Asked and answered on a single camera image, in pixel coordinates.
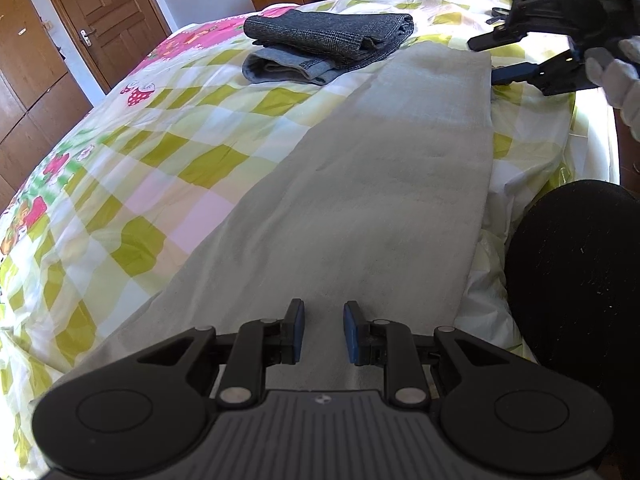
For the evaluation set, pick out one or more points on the brown wooden door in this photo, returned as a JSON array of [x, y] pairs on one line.
[[100, 10]]

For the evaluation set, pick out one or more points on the person's right hand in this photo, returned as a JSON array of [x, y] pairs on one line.
[[620, 80]]

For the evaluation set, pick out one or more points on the brown wooden wardrobe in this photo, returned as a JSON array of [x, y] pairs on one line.
[[25, 85]]

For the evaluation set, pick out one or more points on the person's black-clad leg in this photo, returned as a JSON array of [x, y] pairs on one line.
[[575, 285]]

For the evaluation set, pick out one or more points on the light grey pants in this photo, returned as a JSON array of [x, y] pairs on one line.
[[375, 185]]

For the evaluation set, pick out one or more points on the dark grey checked folded pants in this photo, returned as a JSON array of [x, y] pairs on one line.
[[325, 30]]

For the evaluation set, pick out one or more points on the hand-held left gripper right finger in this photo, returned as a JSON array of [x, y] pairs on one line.
[[350, 332]]

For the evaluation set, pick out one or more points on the printed checked blanket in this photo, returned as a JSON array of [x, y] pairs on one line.
[[150, 160]]

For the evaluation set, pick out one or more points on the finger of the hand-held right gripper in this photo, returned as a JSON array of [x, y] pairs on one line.
[[515, 75], [492, 41]]

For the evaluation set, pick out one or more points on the folded blue jeans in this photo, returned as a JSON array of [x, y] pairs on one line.
[[285, 67]]

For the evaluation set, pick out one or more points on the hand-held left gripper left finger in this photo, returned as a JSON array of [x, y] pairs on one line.
[[298, 330]]

